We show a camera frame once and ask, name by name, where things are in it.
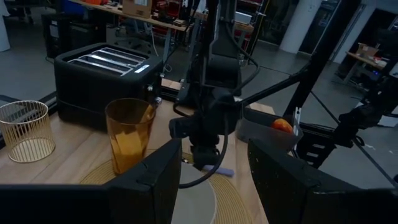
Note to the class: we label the white round column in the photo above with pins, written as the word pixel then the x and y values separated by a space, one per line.
pixel 300 25

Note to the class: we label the round woven straw placemat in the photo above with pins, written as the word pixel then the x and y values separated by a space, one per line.
pixel 231 202

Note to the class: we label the cluttered wooden workbench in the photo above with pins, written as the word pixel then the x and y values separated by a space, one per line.
pixel 161 18

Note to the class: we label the brown cardboard box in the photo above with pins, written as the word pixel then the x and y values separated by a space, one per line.
pixel 136 7

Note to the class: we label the black background machine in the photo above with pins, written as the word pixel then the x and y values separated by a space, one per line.
pixel 367 115

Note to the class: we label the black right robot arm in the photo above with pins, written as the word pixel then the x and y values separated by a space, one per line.
pixel 222 62

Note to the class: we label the black four-slot toaster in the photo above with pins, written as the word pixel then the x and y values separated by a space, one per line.
pixel 87 90

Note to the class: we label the pale ceramic bowl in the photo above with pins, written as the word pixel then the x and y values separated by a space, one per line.
pixel 196 202

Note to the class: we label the amber plastic tumbler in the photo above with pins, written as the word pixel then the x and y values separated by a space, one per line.
pixel 127 146

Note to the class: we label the wooden background desk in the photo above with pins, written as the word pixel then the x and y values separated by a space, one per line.
pixel 367 57

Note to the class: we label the red yellow apple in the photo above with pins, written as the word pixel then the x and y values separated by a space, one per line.
pixel 282 126

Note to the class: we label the clear drinking glass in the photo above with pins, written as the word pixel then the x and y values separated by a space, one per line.
pixel 28 150

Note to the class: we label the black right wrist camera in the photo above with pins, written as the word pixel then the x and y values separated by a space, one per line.
pixel 180 128

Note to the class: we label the black storage cabinets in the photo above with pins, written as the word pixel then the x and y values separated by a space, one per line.
pixel 71 35

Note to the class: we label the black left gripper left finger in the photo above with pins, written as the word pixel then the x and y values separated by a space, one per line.
pixel 149 193

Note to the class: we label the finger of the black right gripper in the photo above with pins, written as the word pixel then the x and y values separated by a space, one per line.
pixel 199 158
pixel 211 158

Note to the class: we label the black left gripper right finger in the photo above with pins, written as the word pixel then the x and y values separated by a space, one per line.
pixel 286 193

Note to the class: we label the grey translucent bin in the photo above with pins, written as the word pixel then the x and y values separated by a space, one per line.
pixel 264 137

